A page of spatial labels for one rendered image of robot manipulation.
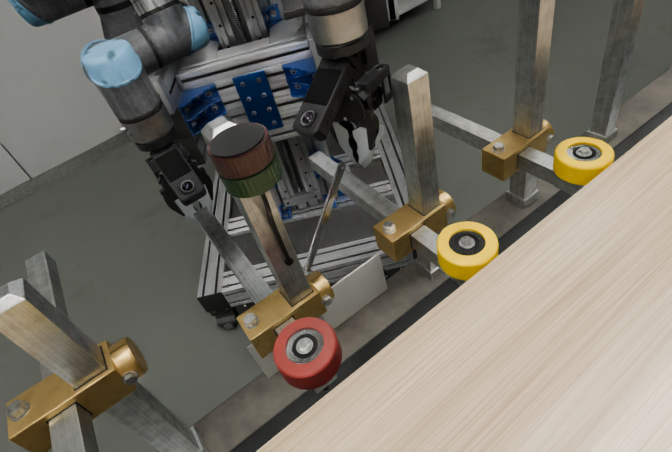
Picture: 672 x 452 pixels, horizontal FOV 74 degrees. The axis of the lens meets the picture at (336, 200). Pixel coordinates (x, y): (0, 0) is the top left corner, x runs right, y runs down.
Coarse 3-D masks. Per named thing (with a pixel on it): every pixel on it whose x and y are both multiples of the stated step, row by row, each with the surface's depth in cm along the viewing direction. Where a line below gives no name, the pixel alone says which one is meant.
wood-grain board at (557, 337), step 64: (640, 192) 60; (512, 256) 57; (576, 256) 55; (640, 256) 53; (448, 320) 52; (512, 320) 51; (576, 320) 49; (640, 320) 48; (384, 384) 48; (448, 384) 47; (512, 384) 46; (576, 384) 44; (640, 384) 43; (320, 448) 45; (384, 448) 44; (448, 448) 43; (512, 448) 41; (576, 448) 40; (640, 448) 39
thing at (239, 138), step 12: (228, 132) 43; (240, 132) 43; (252, 132) 42; (264, 132) 42; (216, 144) 42; (228, 144) 42; (240, 144) 41; (252, 144) 41; (216, 156) 41; (228, 156) 40; (264, 168) 42; (264, 204) 47; (276, 228) 53; (288, 264) 58
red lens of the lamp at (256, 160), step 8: (264, 128) 43; (264, 136) 42; (208, 144) 43; (264, 144) 41; (272, 144) 43; (208, 152) 42; (248, 152) 40; (256, 152) 40; (264, 152) 41; (272, 152) 43; (216, 160) 41; (224, 160) 40; (232, 160) 40; (240, 160) 40; (248, 160) 40; (256, 160) 41; (264, 160) 41; (216, 168) 42; (224, 168) 41; (232, 168) 41; (240, 168) 41; (248, 168) 41; (256, 168) 41; (224, 176) 42; (232, 176) 41; (240, 176) 41
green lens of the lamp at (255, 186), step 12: (276, 156) 44; (276, 168) 43; (228, 180) 42; (240, 180) 42; (252, 180) 42; (264, 180) 42; (276, 180) 44; (228, 192) 44; (240, 192) 43; (252, 192) 43; (264, 192) 43
